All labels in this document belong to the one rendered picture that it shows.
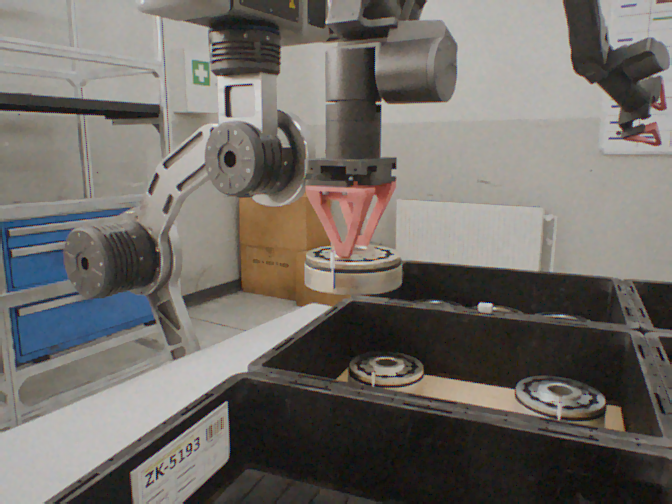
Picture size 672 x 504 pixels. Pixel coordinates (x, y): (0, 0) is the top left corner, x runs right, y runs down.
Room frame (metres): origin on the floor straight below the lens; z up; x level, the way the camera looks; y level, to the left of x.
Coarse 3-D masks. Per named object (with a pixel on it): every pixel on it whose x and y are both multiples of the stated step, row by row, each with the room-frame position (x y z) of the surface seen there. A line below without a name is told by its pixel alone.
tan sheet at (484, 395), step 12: (432, 384) 0.71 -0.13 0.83; (444, 384) 0.71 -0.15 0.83; (456, 384) 0.71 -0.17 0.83; (468, 384) 0.71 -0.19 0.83; (480, 384) 0.71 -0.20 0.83; (432, 396) 0.67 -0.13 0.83; (444, 396) 0.67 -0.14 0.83; (456, 396) 0.67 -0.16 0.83; (468, 396) 0.67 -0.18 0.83; (480, 396) 0.67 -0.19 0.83; (492, 396) 0.67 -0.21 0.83; (504, 396) 0.67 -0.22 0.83; (504, 408) 0.64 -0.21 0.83; (612, 408) 0.64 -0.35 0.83; (612, 420) 0.61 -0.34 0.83
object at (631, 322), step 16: (512, 272) 0.98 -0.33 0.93; (528, 272) 0.97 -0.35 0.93; (544, 272) 0.97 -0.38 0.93; (624, 288) 0.85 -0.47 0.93; (416, 304) 0.76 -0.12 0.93; (432, 304) 0.76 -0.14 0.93; (624, 304) 0.76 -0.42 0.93; (560, 320) 0.69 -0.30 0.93; (576, 320) 0.69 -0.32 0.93; (624, 320) 0.70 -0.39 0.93
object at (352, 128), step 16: (336, 112) 0.54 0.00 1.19; (352, 112) 0.54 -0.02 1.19; (368, 112) 0.54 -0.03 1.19; (336, 128) 0.54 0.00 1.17; (352, 128) 0.54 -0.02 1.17; (368, 128) 0.54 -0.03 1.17; (336, 144) 0.54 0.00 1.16; (352, 144) 0.54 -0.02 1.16; (368, 144) 0.54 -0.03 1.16; (320, 160) 0.53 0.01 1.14; (336, 160) 0.52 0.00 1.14; (352, 160) 0.51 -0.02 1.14; (368, 160) 0.51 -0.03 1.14; (384, 160) 0.56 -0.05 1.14; (352, 176) 0.56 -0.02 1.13
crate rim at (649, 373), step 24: (336, 312) 0.73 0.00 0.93; (432, 312) 0.74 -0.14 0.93; (456, 312) 0.73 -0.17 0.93; (288, 336) 0.63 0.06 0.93; (264, 360) 0.55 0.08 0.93; (648, 360) 0.55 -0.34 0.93; (336, 384) 0.49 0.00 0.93; (360, 384) 0.49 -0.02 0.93; (648, 384) 0.49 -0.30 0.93; (456, 408) 0.44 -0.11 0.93; (480, 408) 0.44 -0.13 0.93; (600, 432) 0.40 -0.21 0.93; (624, 432) 0.40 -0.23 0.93
